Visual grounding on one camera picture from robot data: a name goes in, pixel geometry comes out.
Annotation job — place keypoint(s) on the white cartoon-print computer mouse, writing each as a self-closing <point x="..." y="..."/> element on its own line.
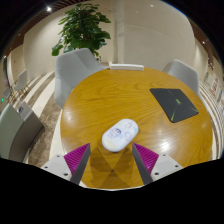
<point x="120" y="135"/>

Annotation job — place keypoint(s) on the light grey shell chair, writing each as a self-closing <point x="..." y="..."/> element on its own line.
<point x="183" y="75"/>
<point x="73" y="71"/>

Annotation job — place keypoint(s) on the black mouse pad green lines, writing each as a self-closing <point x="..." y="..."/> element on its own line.
<point x="174" y="104"/>

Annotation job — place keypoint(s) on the small grey chair wooden legs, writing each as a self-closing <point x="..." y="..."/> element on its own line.
<point x="22" y="80"/>

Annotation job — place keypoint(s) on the white power strip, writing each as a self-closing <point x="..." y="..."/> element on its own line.
<point x="126" y="67"/>

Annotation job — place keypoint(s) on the green potted plant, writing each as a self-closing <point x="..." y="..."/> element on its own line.
<point x="83" y="28"/>

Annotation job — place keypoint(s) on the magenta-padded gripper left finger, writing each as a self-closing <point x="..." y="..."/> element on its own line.
<point x="77" y="156"/>

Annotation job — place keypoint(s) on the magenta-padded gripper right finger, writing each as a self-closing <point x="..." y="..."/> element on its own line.
<point x="146" y="156"/>

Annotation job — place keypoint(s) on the grey green lounge chair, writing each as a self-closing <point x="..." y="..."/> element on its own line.
<point x="15" y="133"/>

